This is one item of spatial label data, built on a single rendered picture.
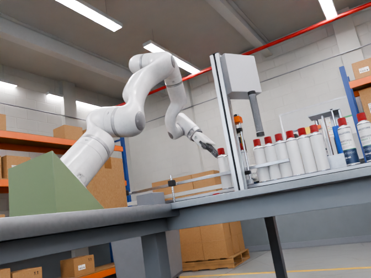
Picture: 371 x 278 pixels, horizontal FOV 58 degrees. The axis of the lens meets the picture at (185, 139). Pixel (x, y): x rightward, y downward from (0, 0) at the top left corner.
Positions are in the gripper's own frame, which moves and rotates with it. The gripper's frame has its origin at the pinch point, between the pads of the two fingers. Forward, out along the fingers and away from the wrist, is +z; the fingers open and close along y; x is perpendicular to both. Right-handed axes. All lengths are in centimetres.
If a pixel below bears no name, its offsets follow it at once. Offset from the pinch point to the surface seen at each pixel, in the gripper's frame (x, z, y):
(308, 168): -25.1, 41.4, -8.2
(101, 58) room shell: 77, -385, 252
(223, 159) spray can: -2.7, 9.0, -9.0
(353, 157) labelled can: -40, 51, -8
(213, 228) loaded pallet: 155, -51, 288
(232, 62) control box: -41.8, -12.3, -21.0
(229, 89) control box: -31.5, -4.2, -23.2
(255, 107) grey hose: -31.9, 8.5, -17.2
